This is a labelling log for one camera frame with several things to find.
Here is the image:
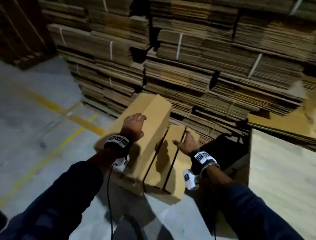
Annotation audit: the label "person's right hand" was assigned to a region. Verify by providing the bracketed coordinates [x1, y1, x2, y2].
[173, 132, 200, 155]

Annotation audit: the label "person's left hand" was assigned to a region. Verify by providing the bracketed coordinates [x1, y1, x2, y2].
[120, 113, 147, 142]

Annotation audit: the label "brown cardboard box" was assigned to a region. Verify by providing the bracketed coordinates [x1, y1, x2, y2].
[144, 124, 186, 195]
[164, 128, 200, 206]
[94, 93, 172, 197]

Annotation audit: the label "person's right forearm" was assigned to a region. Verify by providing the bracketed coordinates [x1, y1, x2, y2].
[202, 165, 304, 240]

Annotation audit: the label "person's left forearm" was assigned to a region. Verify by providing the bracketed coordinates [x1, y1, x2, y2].
[0, 148, 119, 240]

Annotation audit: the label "stacks of flat cardboard bundles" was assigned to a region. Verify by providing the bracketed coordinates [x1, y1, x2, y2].
[39, 0, 316, 149]

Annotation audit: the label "plywood work board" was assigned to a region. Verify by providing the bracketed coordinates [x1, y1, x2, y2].
[248, 129, 316, 240]

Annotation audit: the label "dark wooden pallet stack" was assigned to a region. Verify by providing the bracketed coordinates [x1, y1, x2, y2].
[0, 0, 55, 70]

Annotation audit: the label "silver bracelet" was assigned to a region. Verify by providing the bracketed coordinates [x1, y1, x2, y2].
[200, 162, 220, 179]

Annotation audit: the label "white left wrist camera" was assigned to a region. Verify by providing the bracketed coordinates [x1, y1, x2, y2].
[113, 155, 130, 173]

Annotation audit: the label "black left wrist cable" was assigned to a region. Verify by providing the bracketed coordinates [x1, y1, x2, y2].
[107, 170, 115, 240]

